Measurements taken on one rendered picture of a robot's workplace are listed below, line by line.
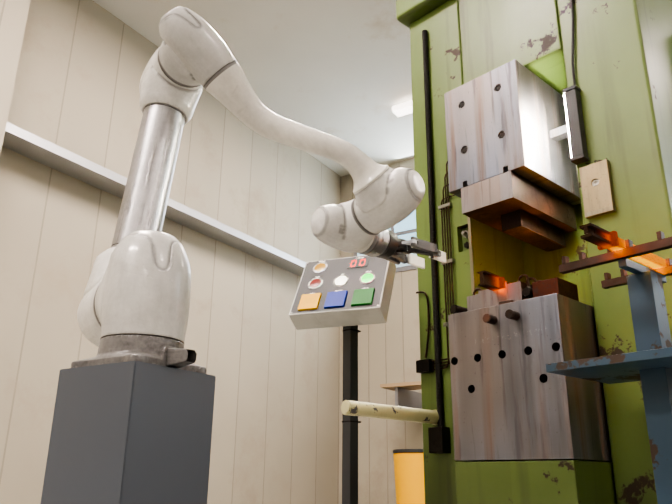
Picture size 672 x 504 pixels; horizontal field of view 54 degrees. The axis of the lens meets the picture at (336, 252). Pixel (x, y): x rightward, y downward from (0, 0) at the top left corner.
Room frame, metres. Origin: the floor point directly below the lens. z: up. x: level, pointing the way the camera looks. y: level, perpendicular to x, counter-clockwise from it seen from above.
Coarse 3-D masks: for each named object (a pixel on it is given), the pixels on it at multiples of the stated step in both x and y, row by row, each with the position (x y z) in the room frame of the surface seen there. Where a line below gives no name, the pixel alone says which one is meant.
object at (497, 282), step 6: (480, 276) 1.92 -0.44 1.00; (486, 276) 1.93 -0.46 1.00; (492, 276) 1.95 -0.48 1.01; (498, 276) 1.96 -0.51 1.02; (480, 282) 1.92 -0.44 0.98; (486, 282) 1.93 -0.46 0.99; (492, 282) 1.95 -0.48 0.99; (498, 282) 1.97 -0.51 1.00; (504, 282) 1.96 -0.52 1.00; (486, 288) 1.96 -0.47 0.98; (492, 288) 1.96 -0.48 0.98; (498, 288) 1.96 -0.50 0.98
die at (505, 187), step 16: (496, 176) 1.97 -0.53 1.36; (512, 176) 1.93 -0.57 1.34; (464, 192) 2.06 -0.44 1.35; (480, 192) 2.02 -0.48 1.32; (496, 192) 1.97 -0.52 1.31; (512, 192) 1.93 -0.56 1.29; (528, 192) 2.00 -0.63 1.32; (544, 192) 2.07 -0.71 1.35; (464, 208) 2.07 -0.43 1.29; (480, 208) 2.02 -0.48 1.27; (496, 208) 2.02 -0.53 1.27; (512, 208) 2.02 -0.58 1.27; (528, 208) 2.02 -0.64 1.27; (544, 208) 2.06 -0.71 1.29; (560, 208) 2.14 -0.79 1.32; (496, 224) 2.17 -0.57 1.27; (560, 224) 2.16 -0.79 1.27
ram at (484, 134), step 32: (512, 64) 1.90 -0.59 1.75; (448, 96) 2.10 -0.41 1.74; (480, 96) 2.00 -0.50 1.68; (512, 96) 1.91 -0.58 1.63; (544, 96) 2.02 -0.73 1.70; (448, 128) 2.10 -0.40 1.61; (480, 128) 2.00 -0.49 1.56; (512, 128) 1.92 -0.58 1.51; (544, 128) 2.00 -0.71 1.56; (448, 160) 2.11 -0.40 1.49; (480, 160) 2.01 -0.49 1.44; (512, 160) 1.92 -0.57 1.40; (544, 160) 1.98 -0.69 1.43; (576, 192) 2.13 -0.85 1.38
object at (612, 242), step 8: (592, 224) 1.37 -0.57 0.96; (584, 232) 1.38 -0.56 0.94; (592, 232) 1.39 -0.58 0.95; (600, 232) 1.41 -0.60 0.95; (608, 232) 1.42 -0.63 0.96; (616, 232) 1.42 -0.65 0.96; (592, 240) 1.40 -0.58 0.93; (600, 240) 1.40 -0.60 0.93; (608, 240) 1.41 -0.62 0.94; (616, 240) 1.42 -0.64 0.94; (624, 240) 1.46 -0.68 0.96; (600, 248) 1.45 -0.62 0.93; (608, 248) 1.46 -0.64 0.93; (616, 248) 1.46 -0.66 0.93; (640, 256) 1.52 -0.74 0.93; (648, 256) 1.54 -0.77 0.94; (656, 256) 1.57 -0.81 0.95; (648, 264) 1.58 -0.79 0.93; (656, 264) 1.58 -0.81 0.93; (664, 264) 1.60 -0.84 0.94
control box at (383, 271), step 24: (312, 264) 2.38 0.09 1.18; (336, 264) 2.33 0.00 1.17; (360, 264) 2.29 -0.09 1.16; (384, 264) 2.25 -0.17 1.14; (312, 288) 2.30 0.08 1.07; (336, 288) 2.26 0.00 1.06; (360, 288) 2.22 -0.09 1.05; (384, 288) 2.19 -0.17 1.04; (312, 312) 2.24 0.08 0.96; (336, 312) 2.21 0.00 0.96; (360, 312) 2.19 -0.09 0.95; (384, 312) 2.19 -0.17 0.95
